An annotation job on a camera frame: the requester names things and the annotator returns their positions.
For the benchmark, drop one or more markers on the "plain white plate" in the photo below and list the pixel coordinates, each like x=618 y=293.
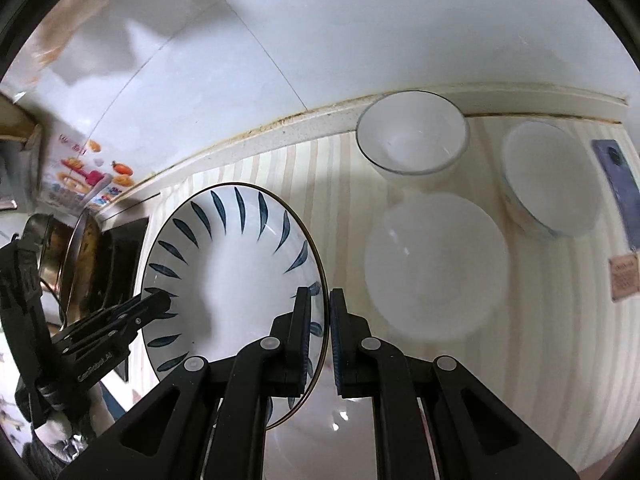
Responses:
x=435 y=270

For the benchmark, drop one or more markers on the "white bowl with blue pattern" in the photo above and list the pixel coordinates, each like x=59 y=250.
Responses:
x=550 y=180

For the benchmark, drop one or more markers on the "blue leaf pattern plate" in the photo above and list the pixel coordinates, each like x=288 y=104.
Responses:
x=225 y=270

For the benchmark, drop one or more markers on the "person's left hand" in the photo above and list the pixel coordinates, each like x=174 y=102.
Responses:
x=57 y=430

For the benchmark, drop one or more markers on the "white bowl with dark rim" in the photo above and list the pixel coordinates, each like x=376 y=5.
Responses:
x=410 y=140

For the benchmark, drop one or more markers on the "black induction cooktop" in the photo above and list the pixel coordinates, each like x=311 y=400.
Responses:
x=125 y=250

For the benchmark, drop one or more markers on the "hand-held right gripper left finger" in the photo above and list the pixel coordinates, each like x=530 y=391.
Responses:
x=303 y=342

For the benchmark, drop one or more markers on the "colourful wall sticker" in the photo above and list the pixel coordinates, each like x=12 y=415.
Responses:
x=80 y=170

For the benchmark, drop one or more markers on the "small brown card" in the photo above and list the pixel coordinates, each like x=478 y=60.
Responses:
x=625 y=277

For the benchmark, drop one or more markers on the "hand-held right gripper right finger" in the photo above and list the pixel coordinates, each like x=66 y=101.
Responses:
x=337 y=342

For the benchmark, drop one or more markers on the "striped tablecloth with cat print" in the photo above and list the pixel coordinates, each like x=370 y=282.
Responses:
x=550 y=335

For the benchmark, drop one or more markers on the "stainless steel pot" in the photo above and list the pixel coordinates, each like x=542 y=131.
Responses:
x=42 y=250

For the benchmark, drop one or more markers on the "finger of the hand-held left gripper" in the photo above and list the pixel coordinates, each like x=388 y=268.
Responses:
x=125 y=317

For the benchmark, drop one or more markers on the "blue smartphone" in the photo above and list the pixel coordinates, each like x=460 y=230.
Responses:
x=620 y=180

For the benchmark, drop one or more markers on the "black frying pan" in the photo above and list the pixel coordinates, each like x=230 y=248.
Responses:
x=85 y=255

